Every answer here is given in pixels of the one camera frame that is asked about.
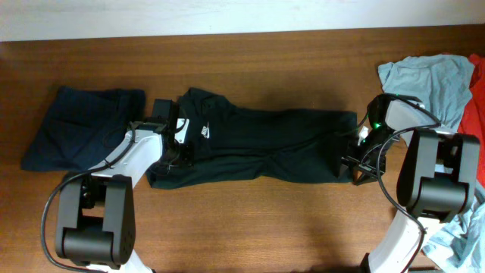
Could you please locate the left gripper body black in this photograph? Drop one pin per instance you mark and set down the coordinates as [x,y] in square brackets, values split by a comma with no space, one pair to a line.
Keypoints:
[183,155]

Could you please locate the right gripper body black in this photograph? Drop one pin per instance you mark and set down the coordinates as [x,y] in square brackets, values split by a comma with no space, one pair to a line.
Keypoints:
[371,161]

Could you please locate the black t-shirt white logo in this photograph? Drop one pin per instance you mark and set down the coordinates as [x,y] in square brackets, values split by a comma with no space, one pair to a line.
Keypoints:
[231,143]

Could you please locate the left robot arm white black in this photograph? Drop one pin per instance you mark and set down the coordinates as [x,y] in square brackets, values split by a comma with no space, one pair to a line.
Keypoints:
[96,225]

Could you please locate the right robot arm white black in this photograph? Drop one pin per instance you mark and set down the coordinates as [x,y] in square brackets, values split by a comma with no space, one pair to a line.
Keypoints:
[437,181]

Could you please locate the folded navy blue garment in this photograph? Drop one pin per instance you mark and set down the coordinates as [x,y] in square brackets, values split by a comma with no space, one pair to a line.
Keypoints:
[81,128]

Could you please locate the light grey-blue t-shirt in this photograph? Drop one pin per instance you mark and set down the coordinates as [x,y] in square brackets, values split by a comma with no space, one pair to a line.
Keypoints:
[459,245]

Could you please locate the red garment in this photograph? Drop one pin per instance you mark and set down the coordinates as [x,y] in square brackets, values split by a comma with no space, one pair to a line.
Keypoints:
[461,102]

